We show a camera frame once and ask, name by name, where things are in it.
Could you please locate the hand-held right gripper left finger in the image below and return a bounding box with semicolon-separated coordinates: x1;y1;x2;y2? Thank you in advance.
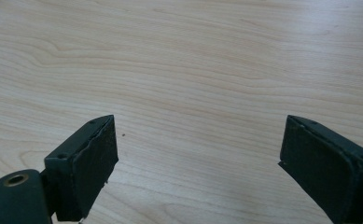
44;114;119;223

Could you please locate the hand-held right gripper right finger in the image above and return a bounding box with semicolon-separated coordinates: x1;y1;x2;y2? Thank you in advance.
277;114;363;224

